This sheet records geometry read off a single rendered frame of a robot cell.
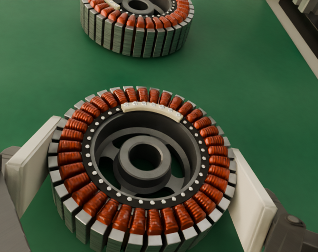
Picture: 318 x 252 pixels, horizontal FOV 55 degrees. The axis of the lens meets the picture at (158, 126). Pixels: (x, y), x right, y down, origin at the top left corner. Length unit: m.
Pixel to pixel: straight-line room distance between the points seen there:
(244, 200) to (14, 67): 0.21
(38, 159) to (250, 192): 0.11
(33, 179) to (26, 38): 0.17
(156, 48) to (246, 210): 0.17
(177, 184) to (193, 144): 0.03
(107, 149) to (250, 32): 0.25
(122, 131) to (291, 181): 0.13
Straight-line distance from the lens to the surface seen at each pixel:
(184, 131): 0.20
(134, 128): 0.21
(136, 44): 0.28
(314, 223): 0.24
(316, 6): 0.45
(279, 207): 0.18
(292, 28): 0.45
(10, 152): 0.17
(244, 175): 0.18
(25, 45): 0.30
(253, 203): 0.16
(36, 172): 0.17
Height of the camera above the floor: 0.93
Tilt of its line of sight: 48 degrees down
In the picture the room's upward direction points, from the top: 16 degrees clockwise
